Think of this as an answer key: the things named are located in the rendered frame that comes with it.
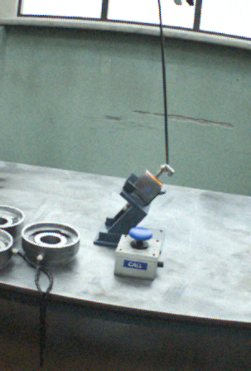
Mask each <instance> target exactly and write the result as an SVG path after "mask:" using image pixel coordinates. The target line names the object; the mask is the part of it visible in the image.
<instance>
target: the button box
mask: <svg viewBox="0 0 251 371"><path fill-rule="evenodd" d="M161 245H162V241H161V240H156V239H150V240H148V241H143V245H138V244H137V240H135V239H132V238H130V237H129V236H128V235H123V236H122V238H121V240H120V243H119V245H118V248H117V251H116V258H115V266H114V274H118V275H124V276H130V277H140V278H145V279H150V280H154V279H155V275H156V270H157V267H163V266H164V261H159V260H158V258H159V257H160V251H161Z"/></svg>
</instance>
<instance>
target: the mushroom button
mask: <svg viewBox="0 0 251 371"><path fill-rule="evenodd" d="M128 235H129V237H130V238H131V239H135V240H137V244H138V245H143V241H148V240H150V239H151V238H152V231H151V230H150V229H148V228H145V227H133V228H131V229H130V231H129V234H128Z"/></svg>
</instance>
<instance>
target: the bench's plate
mask: <svg viewBox="0 0 251 371"><path fill-rule="evenodd" d="M126 180H127V179H122V178H115V176H104V175H97V174H91V173H85V172H78V171H67V170H61V169H55V168H50V167H43V166H33V165H27V164H21V163H15V162H4V161H0V204H3V205H9V206H11V207H13V208H16V209H18V210H20V211H21V212H23V214H24V215H25V227H26V226H27V225H29V224H33V223H36V222H42V221H49V222H55V223H61V224H67V225H69V226H71V227H73V228H76V229H77V230H78V231H79V232H80V241H81V243H82V246H81V243H80V246H81V248H80V250H79V252H78V253H77V254H76V255H75V259H74V260H73V261H72V262H71V263H68V264H66V265H64V266H44V265H40V267H44V268H45V269H46V270H49V273H51V277H53V279H52V281H53V282H54V283H53V284H52V288H51V289H50V290H49V291H48V292H47V298H46V301H49V302H53V303H58V304H63V305H68V306H75V307H78V308H82V309H87V310H93V311H102V312H107V313H112V314H117V315H122V316H131V317H136V318H137V317H141V318H146V319H151V320H159V321H165V322H167V321H170V322H175V323H180V324H189V325H198V326H200V325H203V326H208V327H211V328H212V327H216V328H221V329H224V328H225V329H231V330H233V329H235V330H247V331H251V196H245V195H235V194H229V193H223V192H217V191H211V190H199V189H194V188H188V187H182V186H176V185H164V184H163V187H162V189H166V193H165V194H162V195H159V196H158V197H157V198H156V199H155V200H154V201H153V202H152V204H151V205H150V208H149V211H148V215H147V216H146V217H145V218H144V219H143V220H142V221H141V223H140V224H139V225H138V226H141V227H147V228H152V229H164V230H166V231H165V236H164V241H163V245H162V253H161V254H160V257H159V258H158V260H159V261H164V266H163V267H157V270H156V275H155V279H154V280H150V279H145V278H140V277H130V276H124V275H118V274H114V266H115V258H116V251H117V248H116V247H109V246H104V245H98V244H93V241H94V238H95V236H97V235H96V234H98V232H99V228H100V226H101V224H102V223H103V220H104V221H106V217H107V215H111V216H115V215H116V214H117V213H118V212H119V211H120V210H121V209H122V208H123V207H124V206H125V204H126V203H127V201H126V200H125V199H124V198H122V197H121V196H120V195H119V193H120V191H121V189H122V188H123V186H124V182H125V181H126ZM85 186H93V187H85ZM80 187H82V188H88V189H82V188H80ZM97 187H99V188H97ZM77 188H79V189H81V190H78V189H77ZM90 188H96V189H90ZM102 188H103V189H102ZM75 189H77V191H75V194H74V195H77V194H78V195H77V196H78V197H79V198H78V197H76V196H75V197H76V198H77V199H78V200H77V199H76V198H75V197H74V196H73V192H74V190H75ZM99 189H101V190H99ZM104 189H106V190H107V191H111V192H113V193H112V195H110V194H109V192H107V191H106V190H104ZM116 190H117V191H116ZM38 191H39V192H38ZM111 196H112V198H113V199H112V198H111ZM81 198H83V199H81ZM83 200H84V201H83ZM86 201H88V202H86ZM91 202H96V203H91ZM120 202H122V203H120ZM124 203H125V204H124ZM94 211H95V216H96V217H97V218H96V217H95V216H94ZM217 215H218V216H217ZM98 218H99V219H98ZM15 254H16V253H15ZM15 254H13V256H12V259H11V260H10V261H9V263H8V265H7V266H6V267H5V268H4V269H2V270H4V271H2V270H0V291H1V292H6V293H12V294H17V295H20V296H25V297H30V298H35V299H40V298H39V292H38V290H37V287H36V284H35V275H36V267H33V266H32V265H31V264H30V263H28V262H27V261H26V260H24V259H23V258H22V256H19V255H17V254H16V255H15ZM17 257H18V261H17ZM16 262H17V264H16ZM15 264H16V265H15ZM14 265H15V266H14ZM13 266H14V267H13ZM8 268H9V269H8ZM5 269H7V270H5ZM203 308H204V309H203Z"/></svg>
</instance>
